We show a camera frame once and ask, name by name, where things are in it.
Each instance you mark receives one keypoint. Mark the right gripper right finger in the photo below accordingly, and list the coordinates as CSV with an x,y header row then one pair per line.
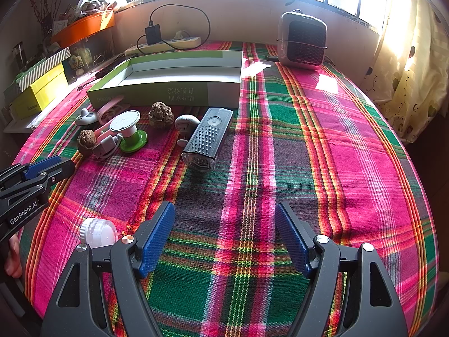
x,y
370,306

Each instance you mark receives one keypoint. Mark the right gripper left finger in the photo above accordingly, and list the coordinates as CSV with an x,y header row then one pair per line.
x,y
78,306

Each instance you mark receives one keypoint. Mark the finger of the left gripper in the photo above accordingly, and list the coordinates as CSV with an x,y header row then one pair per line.
x,y
50,177
21,172

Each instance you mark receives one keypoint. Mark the wrinkled walnut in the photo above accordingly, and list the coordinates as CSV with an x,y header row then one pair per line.
x,y
86,142
160,115

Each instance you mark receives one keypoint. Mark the white ribbed cap jar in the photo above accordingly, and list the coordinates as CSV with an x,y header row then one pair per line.
x,y
97,232

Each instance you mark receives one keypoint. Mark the pink oval case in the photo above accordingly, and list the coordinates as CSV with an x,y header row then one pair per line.
x,y
111,109

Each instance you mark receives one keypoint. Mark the green white suction spool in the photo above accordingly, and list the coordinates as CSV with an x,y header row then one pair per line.
x,y
125,124

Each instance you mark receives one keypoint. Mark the black bicycle light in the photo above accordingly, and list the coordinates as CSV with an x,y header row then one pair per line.
x,y
202,149

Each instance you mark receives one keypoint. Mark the white panda toy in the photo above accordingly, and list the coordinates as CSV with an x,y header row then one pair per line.
x,y
86,118

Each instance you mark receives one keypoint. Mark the person's hand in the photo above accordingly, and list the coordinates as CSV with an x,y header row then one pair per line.
x,y
12,265

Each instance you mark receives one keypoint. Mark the yellow box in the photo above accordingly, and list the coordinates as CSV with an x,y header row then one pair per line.
x,y
40,94

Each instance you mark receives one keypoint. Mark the striped box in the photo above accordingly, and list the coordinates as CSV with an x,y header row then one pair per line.
x,y
39,69

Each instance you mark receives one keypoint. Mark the black power bank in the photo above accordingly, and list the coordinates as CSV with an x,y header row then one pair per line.
x,y
111,66

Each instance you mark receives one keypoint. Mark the orange shelf tray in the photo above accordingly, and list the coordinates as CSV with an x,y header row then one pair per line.
x,y
83,28

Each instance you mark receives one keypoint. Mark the white power strip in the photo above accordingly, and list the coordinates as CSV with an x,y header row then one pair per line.
x,y
184,43

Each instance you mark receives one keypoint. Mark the plaid bed cloth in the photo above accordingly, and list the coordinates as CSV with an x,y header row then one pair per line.
x,y
310,139

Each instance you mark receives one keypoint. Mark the black charger adapter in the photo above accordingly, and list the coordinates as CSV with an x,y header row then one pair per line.
x,y
153,34

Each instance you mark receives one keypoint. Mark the green cardboard box tray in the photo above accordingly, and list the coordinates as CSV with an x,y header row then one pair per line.
x,y
187,78

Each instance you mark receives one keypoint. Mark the cream patterned curtain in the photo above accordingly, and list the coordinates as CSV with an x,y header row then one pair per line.
x,y
408,77

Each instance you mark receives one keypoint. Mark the black heater plug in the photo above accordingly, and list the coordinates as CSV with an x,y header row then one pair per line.
x,y
272,58

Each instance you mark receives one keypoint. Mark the small grey space heater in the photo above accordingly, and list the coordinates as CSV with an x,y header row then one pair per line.
x,y
301,41

